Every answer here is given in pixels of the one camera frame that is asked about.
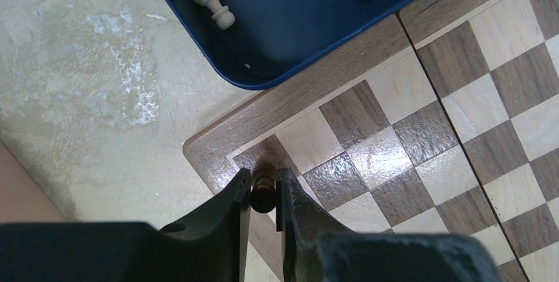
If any dark chess pawn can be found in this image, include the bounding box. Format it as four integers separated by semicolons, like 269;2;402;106
250;164;278;213

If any light chess pawn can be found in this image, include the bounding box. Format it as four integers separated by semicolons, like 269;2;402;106
193;0;235;30

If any wooden chess board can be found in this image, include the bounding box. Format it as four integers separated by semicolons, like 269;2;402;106
183;0;558;281

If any orange plastic basket tray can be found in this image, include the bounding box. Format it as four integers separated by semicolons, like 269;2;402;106
1;144;66;223

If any dark blue square tray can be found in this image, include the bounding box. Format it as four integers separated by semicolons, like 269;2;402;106
166;0;414;90

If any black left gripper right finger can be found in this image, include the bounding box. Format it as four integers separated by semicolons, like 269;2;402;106
277;168;501;281

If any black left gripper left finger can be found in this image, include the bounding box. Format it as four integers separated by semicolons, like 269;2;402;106
1;169;250;281

